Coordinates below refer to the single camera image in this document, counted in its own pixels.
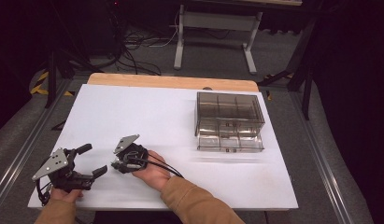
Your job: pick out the smoky clear drawer organizer box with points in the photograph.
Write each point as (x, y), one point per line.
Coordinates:
(228, 105)

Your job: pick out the black metal stand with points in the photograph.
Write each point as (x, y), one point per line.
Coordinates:
(52, 77)
(306, 77)

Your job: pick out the aluminium floor rail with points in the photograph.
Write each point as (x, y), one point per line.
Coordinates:
(323, 161)
(21, 146)

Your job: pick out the white metal table frame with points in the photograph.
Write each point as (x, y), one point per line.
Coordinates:
(217, 20)

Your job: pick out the person's right hand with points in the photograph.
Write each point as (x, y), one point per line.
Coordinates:
(155, 175)

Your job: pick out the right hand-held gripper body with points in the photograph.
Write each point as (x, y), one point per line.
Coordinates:
(133, 155)

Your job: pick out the person's left hand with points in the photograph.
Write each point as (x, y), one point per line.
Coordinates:
(63, 196)

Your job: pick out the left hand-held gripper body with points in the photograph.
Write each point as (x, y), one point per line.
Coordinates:
(60, 175)

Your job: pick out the yellow black floor tape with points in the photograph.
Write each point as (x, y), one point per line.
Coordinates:
(40, 85)

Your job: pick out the white table cover sheet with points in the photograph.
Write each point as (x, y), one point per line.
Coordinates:
(149, 118)

